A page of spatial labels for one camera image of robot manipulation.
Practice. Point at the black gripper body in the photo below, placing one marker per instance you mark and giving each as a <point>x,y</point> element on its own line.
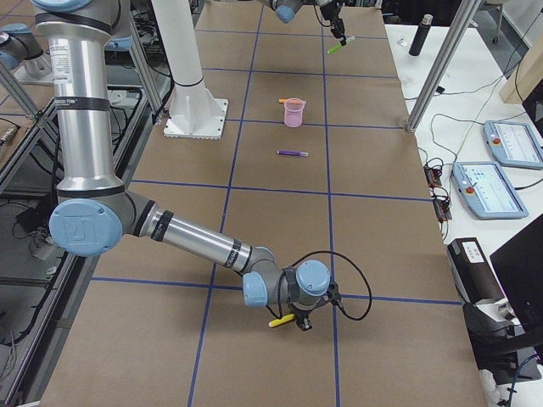
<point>330,16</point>
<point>302,317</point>

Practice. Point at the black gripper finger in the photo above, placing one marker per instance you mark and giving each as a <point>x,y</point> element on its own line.
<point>342,39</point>
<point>304,325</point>

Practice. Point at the green highlighter pen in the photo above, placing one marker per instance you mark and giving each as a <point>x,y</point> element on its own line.
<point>340,45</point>

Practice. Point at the yellow highlighter pen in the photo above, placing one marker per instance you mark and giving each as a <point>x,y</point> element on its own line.
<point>281,321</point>

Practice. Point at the purple highlighter pen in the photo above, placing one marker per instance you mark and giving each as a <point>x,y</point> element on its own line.
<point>292,153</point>

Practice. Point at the pink translucent pen holder cup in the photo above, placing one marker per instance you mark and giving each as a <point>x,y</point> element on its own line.
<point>293,112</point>

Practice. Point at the black water bottle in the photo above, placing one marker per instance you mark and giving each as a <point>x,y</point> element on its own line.
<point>421,35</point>

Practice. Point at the small circuit board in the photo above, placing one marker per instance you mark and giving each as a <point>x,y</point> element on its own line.
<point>433,175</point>

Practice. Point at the black cardboard box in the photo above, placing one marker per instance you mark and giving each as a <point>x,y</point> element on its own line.
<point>474,278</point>

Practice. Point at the far teach pendant tablet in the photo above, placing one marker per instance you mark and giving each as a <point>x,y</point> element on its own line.
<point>513,144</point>

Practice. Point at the teach pendant tablet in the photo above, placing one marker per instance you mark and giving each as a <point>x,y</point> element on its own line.
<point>513,144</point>
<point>487,192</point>

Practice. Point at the near teach pendant tablet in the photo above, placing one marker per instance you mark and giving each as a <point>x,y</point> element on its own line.
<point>487,192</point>

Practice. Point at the black computer monitor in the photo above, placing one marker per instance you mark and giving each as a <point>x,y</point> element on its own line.
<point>518,267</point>

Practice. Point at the aluminium frame post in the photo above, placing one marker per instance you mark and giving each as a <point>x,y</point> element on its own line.
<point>453,37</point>

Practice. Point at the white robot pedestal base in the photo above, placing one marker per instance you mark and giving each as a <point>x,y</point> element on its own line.
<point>193,111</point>

